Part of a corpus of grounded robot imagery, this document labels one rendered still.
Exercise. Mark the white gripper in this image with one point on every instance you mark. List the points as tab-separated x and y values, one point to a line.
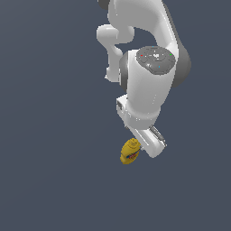
144	135

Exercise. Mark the yellow mustard bottle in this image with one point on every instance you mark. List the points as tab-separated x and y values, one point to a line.
129	152

